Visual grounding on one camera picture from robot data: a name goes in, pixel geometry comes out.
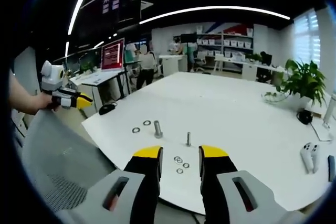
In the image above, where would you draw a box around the black screen on stand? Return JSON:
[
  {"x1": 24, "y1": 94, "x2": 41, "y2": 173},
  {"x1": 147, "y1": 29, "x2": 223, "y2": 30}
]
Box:
[{"x1": 180, "y1": 33, "x2": 198, "y2": 44}]

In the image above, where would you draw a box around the dark hanging display screen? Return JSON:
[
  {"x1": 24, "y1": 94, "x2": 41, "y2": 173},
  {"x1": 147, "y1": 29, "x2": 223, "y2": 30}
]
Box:
[{"x1": 79, "y1": 0, "x2": 142, "y2": 27}]

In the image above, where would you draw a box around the white desk with black legs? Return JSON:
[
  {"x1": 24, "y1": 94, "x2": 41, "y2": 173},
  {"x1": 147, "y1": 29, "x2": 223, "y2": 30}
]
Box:
[{"x1": 68, "y1": 67, "x2": 127, "y2": 112}]

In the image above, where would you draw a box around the blue-grey flat object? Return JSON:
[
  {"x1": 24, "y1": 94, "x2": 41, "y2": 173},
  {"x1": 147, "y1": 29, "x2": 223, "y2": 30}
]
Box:
[{"x1": 327, "y1": 155, "x2": 336, "y2": 183}]

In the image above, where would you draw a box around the clear glass dish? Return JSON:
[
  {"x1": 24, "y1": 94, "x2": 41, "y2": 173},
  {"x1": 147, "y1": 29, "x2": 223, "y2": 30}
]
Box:
[{"x1": 260, "y1": 90, "x2": 289, "y2": 103}]

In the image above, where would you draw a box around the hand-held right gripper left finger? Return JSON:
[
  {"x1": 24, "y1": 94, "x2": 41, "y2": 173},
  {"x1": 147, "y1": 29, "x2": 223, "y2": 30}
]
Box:
[{"x1": 56, "y1": 145, "x2": 164, "y2": 224}]

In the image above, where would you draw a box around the person's left hand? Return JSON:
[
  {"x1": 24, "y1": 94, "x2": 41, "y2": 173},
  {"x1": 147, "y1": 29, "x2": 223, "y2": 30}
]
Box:
[{"x1": 38, "y1": 93, "x2": 61, "y2": 112}]

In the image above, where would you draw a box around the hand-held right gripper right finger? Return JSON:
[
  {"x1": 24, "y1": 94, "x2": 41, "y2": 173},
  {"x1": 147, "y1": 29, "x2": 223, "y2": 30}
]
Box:
[{"x1": 198, "y1": 144, "x2": 311, "y2": 224}]

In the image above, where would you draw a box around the large threaded stud bolt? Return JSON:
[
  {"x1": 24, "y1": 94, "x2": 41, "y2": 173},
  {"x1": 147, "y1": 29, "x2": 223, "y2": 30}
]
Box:
[{"x1": 153, "y1": 120, "x2": 164, "y2": 139}]

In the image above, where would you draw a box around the green potted plant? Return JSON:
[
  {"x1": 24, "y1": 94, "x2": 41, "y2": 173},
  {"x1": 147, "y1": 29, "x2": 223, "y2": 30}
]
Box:
[{"x1": 272, "y1": 58, "x2": 328, "y2": 108}]

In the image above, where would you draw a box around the curved ceiling light strip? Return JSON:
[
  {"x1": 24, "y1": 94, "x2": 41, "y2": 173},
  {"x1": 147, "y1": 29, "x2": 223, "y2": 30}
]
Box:
[
  {"x1": 67, "y1": 0, "x2": 102, "y2": 36},
  {"x1": 138, "y1": 5, "x2": 291, "y2": 25}
]

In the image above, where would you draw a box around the long white desk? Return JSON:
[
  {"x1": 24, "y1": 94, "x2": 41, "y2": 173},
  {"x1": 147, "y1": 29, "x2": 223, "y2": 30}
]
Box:
[{"x1": 213, "y1": 55, "x2": 289, "y2": 81}]

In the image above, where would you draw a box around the white lamp post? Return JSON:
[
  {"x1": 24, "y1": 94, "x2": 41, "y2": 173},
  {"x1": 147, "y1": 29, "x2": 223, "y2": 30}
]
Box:
[{"x1": 322, "y1": 93, "x2": 336, "y2": 128}]

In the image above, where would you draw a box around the shelf with white bins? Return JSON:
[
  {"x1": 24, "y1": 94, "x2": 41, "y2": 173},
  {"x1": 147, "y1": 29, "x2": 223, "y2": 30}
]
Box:
[{"x1": 195, "y1": 24, "x2": 255, "y2": 60}]

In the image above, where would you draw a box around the monitor with red screen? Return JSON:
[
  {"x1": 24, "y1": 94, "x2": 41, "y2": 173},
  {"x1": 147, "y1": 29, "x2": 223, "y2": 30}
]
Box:
[{"x1": 100, "y1": 37, "x2": 125, "y2": 72}]

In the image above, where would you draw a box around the white cable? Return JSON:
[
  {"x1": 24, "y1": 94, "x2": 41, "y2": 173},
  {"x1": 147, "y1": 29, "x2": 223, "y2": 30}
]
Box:
[{"x1": 309, "y1": 122, "x2": 334, "y2": 143}]

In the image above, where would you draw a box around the grey mesh office chair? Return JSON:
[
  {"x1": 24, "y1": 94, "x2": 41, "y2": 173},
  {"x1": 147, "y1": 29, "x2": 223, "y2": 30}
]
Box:
[{"x1": 22, "y1": 108, "x2": 118, "y2": 213}]

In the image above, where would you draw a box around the white handheld controller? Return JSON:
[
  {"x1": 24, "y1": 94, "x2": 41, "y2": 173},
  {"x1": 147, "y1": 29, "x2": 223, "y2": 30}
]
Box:
[{"x1": 300, "y1": 142, "x2": 320, "y2": 175}]

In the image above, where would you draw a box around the black desk monitor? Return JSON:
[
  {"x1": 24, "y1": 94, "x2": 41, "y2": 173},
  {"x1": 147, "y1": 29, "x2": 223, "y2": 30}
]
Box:
[{"x1": 259, "y1": 51, "x2": 273, "y2": 67}]

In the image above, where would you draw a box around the black round device with cable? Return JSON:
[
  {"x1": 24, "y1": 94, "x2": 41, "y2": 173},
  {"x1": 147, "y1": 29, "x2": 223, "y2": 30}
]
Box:
[
  {"x1": 98, "y1": 102, "x2": 119, "y2": 116},
  {"x1": 296, "y1": 109, "x2": 313, "y2": 125}
]

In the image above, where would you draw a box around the white office chair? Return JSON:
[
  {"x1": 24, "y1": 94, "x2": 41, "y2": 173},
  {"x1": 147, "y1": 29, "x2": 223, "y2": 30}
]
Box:
[{"x1": 195, "y1": 51, "x2": 208, "y2": 72}]

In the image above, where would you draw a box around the small green desk plant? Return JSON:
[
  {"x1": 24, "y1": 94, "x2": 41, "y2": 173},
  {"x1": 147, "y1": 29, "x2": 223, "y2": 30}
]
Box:
[{"x1": 246, "y1": 52, "x2": 263, "y2": 63}]

